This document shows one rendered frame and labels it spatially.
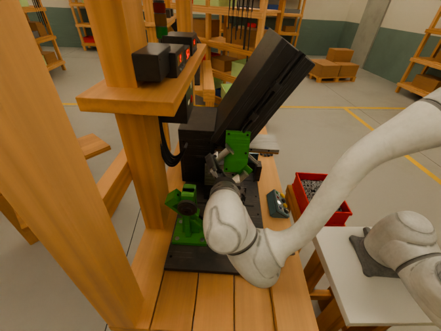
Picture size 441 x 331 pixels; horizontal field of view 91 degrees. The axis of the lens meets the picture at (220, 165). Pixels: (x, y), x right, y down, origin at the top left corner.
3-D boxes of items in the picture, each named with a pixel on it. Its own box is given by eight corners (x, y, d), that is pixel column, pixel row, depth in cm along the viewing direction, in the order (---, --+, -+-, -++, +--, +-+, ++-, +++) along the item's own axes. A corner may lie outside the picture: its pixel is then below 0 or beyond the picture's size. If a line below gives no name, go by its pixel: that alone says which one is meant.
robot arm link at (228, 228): (197, 197, 59) (222, 231, 63) (188, 236, 45) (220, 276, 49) (232, 179, 57) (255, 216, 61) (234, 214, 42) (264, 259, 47)
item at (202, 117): (216, 154, 149) (218, 106, 129) (213, 183, 125) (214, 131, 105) (189, 152, 150) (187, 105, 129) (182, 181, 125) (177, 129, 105)
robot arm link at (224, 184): (226, 182, 57) (226, 173, 63) (201, 201, 60) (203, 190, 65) (247, 204, 60) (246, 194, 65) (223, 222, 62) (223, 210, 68)
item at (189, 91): (194, 107, 99) (193, 73, 90) (188, 124, 86) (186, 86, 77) (167, 106, 99) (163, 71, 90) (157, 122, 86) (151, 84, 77)
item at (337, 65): (336, 74, 688) (346, 47, 642) (354, 81, 626) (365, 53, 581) (302, 74, 665) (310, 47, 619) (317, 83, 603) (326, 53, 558)
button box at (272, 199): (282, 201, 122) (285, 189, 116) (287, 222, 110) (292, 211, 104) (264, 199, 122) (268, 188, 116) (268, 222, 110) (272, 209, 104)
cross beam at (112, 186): (181, 90, 163) (180, 79, 158) (94, 249, 60) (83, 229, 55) (174, 90, 163) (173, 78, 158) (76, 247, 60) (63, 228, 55)
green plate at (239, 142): (245, 166, 115) (249, 127, 107) (246, 173, 107) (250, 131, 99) (224, 165, 115) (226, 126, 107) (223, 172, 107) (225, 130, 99)
